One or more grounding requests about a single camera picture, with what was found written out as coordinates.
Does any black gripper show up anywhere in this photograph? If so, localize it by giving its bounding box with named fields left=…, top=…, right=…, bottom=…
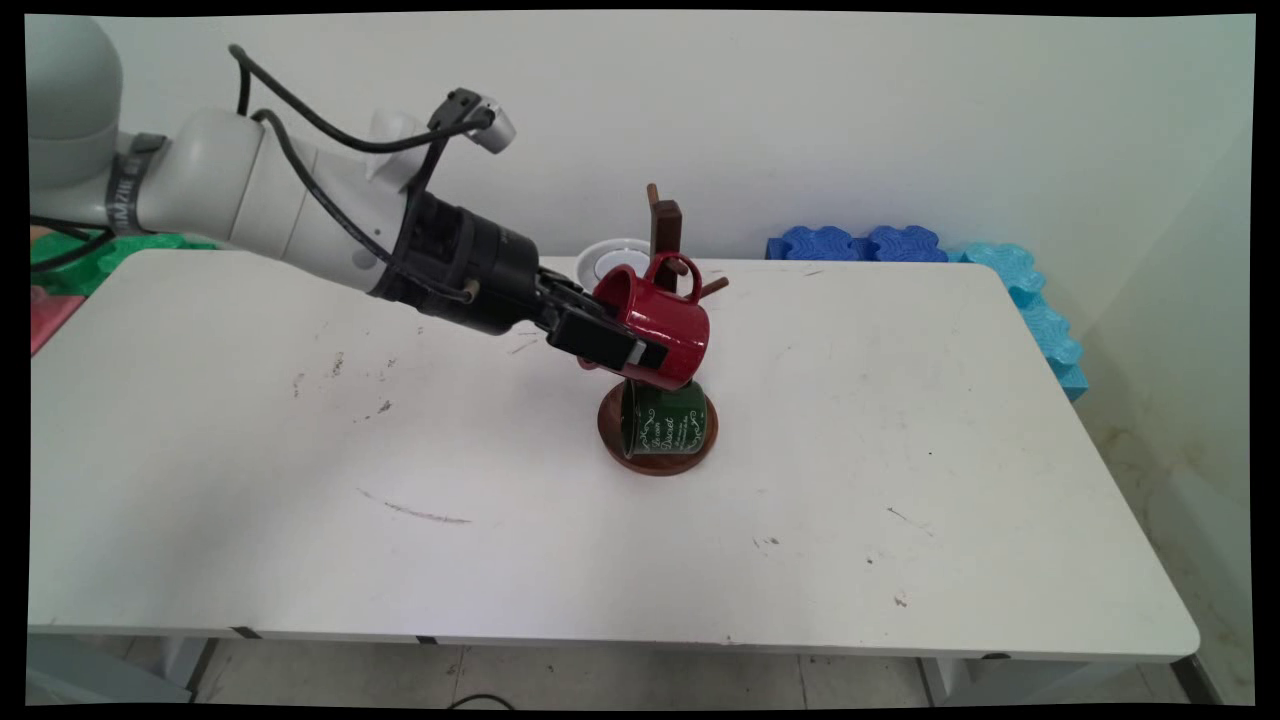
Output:
left=372, top=190, right=670, bottom=372

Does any red enamel mug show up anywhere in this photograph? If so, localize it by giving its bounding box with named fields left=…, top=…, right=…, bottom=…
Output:
left=578, top=252, right=712, bottom=392

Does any red bowl with white inside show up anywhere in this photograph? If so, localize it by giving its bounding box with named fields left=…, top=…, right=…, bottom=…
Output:
left=575, top=238, right=654, bottom=296

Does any brown wooden mug tree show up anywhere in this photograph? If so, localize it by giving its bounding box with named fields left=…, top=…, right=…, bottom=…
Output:
left=597, top=183, right=731, bottom=477

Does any green enamel mug with print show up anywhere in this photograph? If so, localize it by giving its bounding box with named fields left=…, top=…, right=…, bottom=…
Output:
left=620, top=378, right=709, bottom=459

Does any dark blue foam mat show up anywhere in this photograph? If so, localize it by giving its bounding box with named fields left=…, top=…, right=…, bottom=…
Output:
left=864, top=225, right=949, bottom=264
left=765, top=225, right=869, bottom=263

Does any light blue foam mat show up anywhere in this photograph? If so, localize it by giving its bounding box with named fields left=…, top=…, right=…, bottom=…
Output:
left=950, top=242, right=1090, bottom=402

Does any green foam mat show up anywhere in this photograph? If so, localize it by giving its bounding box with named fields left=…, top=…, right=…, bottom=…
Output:
left=30, top=232, right=217, bottom=298

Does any pink foam mat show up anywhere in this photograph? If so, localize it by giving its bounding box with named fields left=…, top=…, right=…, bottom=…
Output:
left=30, top=285, right=87, bottom=357

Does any thin black rod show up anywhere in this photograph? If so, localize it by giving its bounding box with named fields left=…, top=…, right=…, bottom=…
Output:
left=30, top=214, right=96, bottom=244

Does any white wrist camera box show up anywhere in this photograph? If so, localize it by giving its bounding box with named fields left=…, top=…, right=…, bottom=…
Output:
left=428, top=88, right=518, bottom=155

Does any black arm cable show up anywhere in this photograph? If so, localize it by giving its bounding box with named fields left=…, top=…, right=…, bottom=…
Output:
left=228, top=44, right=497, bottom=304

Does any black strap on arm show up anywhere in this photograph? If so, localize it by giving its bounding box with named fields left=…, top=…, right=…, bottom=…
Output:
left=104, top=132, right=168, bottom=238

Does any white table leg frame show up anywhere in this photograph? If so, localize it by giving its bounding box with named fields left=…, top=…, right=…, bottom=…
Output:
left=25, top=634, right=217, bottom=707

